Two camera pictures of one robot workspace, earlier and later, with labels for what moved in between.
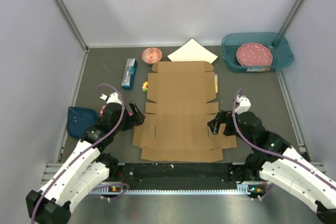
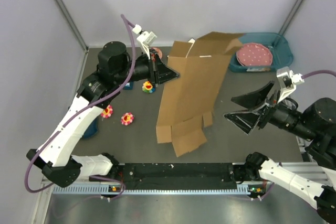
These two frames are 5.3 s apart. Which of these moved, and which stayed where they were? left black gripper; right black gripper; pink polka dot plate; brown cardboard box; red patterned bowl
Moved: left black gripper; right black gripper; brown cardboard box
Stayed: pink polka dot plate; red patterned bowl
